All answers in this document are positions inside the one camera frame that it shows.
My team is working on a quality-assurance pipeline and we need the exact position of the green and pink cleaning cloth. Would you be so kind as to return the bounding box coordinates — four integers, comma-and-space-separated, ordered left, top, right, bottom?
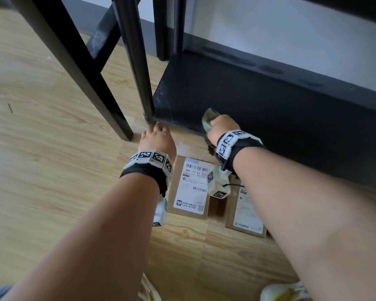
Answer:
201, 108, 221, 154

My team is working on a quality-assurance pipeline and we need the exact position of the person's right forearm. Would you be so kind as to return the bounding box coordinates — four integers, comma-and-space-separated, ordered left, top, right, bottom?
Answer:
233, 147, 376, 301

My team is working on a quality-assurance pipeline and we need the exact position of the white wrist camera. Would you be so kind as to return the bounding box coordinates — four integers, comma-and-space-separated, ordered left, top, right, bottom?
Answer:
152, 196, 169, 227

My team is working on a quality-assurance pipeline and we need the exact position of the brown cardboard box white label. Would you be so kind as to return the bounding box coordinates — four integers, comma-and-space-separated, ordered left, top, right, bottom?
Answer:
224, 181, 267, 239
168, 155, 215, 220

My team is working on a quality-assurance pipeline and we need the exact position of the person's right hand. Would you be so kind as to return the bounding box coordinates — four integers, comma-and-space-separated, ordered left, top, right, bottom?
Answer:
206, 114, 241, 146

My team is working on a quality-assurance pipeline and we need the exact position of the dark metal shelf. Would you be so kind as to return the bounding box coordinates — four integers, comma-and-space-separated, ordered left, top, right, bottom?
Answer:
111, 0, 376, 198

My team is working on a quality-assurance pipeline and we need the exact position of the black low table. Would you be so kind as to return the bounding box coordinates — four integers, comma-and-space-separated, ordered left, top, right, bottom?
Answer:
6, 0, 168, 142

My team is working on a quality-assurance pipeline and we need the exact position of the person's left hand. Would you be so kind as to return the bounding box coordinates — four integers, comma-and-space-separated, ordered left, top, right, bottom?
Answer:
137, 122, 178, 162

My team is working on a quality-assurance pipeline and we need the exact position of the person's left forearm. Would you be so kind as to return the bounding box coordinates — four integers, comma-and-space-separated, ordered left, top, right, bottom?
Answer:
1, 175, 160, 301

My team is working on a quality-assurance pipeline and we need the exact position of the black marker wristband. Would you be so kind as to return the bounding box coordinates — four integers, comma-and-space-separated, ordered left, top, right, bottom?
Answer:
215, 130, 266, 176
119, 149, 173, 196

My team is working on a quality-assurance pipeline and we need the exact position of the white marker cube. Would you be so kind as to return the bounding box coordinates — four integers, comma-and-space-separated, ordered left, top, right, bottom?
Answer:
206, 167, 232, 199

